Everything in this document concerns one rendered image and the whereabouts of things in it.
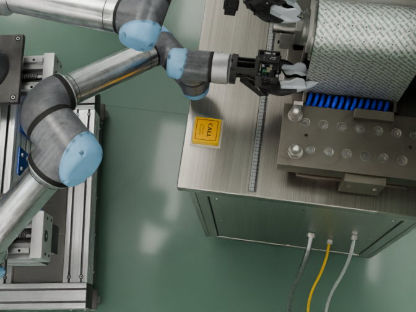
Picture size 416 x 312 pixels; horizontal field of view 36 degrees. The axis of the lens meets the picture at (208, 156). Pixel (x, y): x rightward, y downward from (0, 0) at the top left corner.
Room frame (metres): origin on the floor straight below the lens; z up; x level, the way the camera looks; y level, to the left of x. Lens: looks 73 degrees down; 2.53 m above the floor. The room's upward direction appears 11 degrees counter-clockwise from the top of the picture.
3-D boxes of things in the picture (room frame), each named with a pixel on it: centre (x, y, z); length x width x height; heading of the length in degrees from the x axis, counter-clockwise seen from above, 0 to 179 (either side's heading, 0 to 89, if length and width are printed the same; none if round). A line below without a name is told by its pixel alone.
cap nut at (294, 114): (0.51, -0.23, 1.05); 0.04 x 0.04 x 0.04
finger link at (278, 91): (0.57, -0.20, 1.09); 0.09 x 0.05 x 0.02; 70
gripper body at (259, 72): (0.61, -0.15, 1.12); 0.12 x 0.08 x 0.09; 71
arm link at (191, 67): (0.66, 0.00, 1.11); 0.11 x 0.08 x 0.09; 71
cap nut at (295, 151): (0.41, -0.21, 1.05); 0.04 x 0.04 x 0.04
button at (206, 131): (0.55, -0.01, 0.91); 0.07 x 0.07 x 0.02; 71
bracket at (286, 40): (0.67, -0.25, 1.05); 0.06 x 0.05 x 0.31; 71
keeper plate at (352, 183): (0.31, -0.36, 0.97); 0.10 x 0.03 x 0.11; 71
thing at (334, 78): (0.53, -0.38, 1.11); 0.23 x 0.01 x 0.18; 71
